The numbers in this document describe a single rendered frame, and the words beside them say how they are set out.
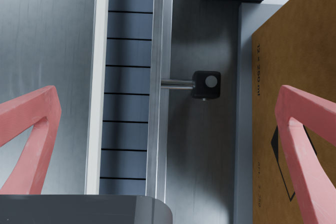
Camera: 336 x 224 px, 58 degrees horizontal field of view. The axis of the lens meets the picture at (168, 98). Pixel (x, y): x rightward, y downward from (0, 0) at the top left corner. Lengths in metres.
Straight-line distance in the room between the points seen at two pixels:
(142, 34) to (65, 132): 0.19
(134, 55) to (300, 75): 0.22
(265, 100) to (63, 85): 0.30
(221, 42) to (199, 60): 0.05
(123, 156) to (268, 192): 0.19
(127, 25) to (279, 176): 0.27
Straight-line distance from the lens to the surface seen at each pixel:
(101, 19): 0.41
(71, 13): 0.51
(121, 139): 0.42
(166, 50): 0.43
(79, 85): 0.49
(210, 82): 0.31
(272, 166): 0.39
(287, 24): 0.36
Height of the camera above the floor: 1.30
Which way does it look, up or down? 86 degrees down
